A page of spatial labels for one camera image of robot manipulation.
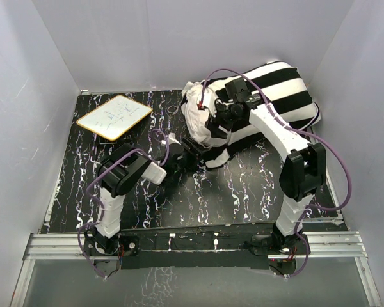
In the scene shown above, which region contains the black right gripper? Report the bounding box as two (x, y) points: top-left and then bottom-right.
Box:
(205, 101), (243, 139)

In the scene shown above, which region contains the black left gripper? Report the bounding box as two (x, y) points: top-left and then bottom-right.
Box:
(172, 138), (209, 174)

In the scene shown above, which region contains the white pillow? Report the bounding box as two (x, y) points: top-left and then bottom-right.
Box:
(181, 81), (231, 147)

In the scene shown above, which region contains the black white striped pillowcase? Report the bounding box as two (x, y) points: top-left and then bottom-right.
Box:
(202, 61), (322, 170)

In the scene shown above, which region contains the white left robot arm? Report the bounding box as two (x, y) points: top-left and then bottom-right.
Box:
(92, 137), (209, 255)

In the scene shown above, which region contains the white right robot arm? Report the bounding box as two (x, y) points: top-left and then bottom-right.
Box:
(205, 77), (326, 254)

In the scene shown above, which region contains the yellow framed whiteboard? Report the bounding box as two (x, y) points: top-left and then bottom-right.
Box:
(76, 95), (152, 141)

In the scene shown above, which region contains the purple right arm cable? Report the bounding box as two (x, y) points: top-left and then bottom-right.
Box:
(198, 68), (353, 276)

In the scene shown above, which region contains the aluminium table frame rail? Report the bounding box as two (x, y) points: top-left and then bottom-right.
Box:
(12, 224), (381, 306)

